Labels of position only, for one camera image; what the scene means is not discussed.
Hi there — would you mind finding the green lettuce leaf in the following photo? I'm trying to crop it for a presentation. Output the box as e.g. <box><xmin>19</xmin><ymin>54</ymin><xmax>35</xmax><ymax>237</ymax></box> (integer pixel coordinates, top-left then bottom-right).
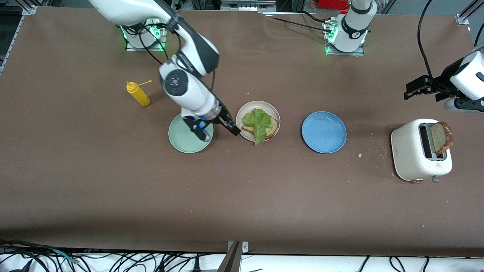
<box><xmin>242</xmin><ymin>108</ymin><xmax>273</xmax><ymax>145</ymax></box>

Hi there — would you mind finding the brown bread slice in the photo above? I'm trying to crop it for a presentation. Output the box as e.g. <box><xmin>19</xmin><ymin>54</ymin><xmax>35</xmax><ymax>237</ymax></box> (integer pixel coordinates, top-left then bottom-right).
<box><xmin>242</xmin><ymin>117</ymin><xmax>279</xmax><ymax>140</ymax></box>

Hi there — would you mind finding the brown bread slice speckled crust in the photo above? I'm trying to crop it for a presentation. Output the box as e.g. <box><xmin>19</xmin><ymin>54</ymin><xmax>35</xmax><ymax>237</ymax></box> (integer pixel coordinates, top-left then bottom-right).
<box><xmin>430</xmin><ymin>121</ymin><xmax>454</xmax><ymax>155</ymax></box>

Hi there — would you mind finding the yellow mustard squeeze bottle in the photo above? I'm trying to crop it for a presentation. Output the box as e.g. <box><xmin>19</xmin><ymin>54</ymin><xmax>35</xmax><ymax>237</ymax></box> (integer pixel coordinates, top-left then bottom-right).
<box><xmin>126</xmin><ymin>80</ymin><xmax>152</xmax><ymax>107</ymax></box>

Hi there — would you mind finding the beige plate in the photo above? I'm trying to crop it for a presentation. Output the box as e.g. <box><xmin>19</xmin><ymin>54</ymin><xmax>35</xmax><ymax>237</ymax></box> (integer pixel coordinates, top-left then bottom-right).
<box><xmin>236</xmin><ymin>100</ymin><xmax>281</xmax><ymax>142</ymax></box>

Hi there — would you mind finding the mint green plate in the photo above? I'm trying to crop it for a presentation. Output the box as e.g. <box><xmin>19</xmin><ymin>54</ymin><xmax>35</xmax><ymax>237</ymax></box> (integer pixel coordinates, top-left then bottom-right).
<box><xmin>168</xmin><ymin>113</ymin><xmax>214</xmax><ymax>154</ymax></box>

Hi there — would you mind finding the blue plate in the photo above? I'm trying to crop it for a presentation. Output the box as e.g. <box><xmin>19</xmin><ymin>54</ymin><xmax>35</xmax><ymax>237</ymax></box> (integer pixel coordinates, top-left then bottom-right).
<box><xmin>301</xmin><ymin>111</ymin><xmax>347</xmax><ymax>154</ymax></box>

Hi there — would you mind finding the aluminium profile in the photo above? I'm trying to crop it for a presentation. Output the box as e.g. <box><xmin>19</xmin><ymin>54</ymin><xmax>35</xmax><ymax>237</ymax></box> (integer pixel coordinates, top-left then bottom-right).
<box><xmin>456</xmin><ymin>0</ymin><xmax>484</xmax><ymax>26</ymax></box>

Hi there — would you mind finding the white toaster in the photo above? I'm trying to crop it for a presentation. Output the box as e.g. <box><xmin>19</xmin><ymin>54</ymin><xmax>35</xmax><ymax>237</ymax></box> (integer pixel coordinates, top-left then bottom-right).
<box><xmin>391</xmin><ymin>119</ymin><xmax>453</xmax><ymax>184</ymax></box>

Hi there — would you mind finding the grey box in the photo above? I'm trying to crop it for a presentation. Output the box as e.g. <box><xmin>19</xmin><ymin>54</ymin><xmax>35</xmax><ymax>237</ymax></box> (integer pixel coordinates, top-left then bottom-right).
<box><xmin>220</xmin><ymin>0</ymin><xmax>277</xmax><ymax>12</ymax></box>

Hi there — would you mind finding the red object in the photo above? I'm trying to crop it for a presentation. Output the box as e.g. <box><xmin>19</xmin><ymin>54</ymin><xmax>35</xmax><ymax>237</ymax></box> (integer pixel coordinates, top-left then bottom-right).
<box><xmin>318</xmin><ymin>0</ymin><xmax>353</xmax><ymax>10</ymax></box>

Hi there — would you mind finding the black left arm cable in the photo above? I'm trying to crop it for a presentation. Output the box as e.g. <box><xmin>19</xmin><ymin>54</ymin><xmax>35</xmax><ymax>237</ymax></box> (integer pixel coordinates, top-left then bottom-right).
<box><xmin>417</xmin><ymin>0</ymin><xmax>434</xmax><ymax>80</ymax></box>

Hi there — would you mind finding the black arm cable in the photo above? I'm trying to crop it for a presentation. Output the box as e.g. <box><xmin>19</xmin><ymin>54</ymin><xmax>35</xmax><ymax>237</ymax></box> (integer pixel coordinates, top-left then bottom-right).
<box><xmin>137</xmin><ymin>23</ymin><xmax>170</xmax><ymax>65</ymax></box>
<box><xmin>417</xmin><ymin>0</ymin><xmax>434</xmax><ymax>80</ymax></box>

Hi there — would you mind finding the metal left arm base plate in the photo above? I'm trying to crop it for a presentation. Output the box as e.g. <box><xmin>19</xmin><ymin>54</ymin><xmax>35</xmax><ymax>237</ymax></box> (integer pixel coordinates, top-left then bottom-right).
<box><xmin>324</xmin><ymin>20</ymin><xmax>365</xmax><ymax>56</ymax></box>

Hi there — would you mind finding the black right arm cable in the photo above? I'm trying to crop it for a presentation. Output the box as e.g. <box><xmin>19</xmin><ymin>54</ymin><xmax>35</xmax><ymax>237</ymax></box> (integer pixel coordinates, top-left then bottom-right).
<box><xmin>137</xmin><ymin>23</ymin><xmax>170</xmax><ymax>65</ymax></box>

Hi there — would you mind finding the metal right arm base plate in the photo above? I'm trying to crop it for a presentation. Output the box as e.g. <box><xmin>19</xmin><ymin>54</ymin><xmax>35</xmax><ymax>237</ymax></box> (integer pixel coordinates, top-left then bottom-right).
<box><xmin>126</xmin><ymin>15</ymin><xmax>169</xmax><ymax>52</ymax></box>

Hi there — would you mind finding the black base cable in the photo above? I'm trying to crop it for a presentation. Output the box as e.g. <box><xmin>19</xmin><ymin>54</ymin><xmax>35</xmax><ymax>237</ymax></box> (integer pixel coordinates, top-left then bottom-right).
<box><xmin>261</xmin><ymin>11</ymin><xmax>334</xmax><ymax>34</ymax></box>

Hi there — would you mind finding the metal bracket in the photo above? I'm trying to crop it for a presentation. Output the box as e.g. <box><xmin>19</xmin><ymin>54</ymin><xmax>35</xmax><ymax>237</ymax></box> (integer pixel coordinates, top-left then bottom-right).
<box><xmin>217</xmin><ymin>241</ymin><xmax>250</xmax><ymax>272</ymax></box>

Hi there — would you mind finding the teal cable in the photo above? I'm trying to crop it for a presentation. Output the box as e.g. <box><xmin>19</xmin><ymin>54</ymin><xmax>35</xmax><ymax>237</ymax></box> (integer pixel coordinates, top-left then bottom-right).
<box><xmin>53</xmin><ymin>249</ymin><xmax>78</xmax><ymax>264</ymax></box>

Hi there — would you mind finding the aluminium table edge rail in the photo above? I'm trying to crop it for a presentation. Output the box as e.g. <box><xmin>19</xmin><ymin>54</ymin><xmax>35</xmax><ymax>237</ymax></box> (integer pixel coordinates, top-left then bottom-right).
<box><xmin>0</xmin><ymin>6</ymin><xmax>37</xmax><ymax>76</ymax></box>

